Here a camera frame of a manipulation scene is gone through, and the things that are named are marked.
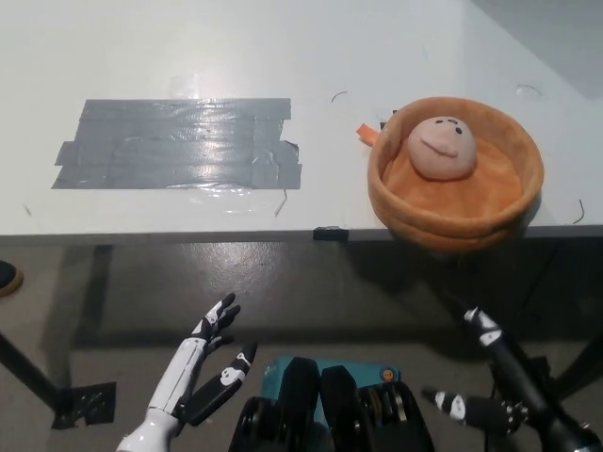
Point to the pink plush dumpling with face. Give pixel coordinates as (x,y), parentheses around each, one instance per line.
(440,150)

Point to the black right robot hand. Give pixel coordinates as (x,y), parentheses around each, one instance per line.
(518,376)

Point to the dark shoe with tan sole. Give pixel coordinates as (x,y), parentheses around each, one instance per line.
(7,278)

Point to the black teal robot body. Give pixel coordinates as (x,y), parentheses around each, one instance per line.
(339,409)

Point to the orange soft plush plate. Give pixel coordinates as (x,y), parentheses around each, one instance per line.
(452,207)

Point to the grey duct tape patch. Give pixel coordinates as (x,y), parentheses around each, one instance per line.
(165,141)

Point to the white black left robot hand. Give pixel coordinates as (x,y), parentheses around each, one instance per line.
(181,372)

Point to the black metal table leg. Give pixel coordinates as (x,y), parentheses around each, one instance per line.
(28,365)
(581,369)

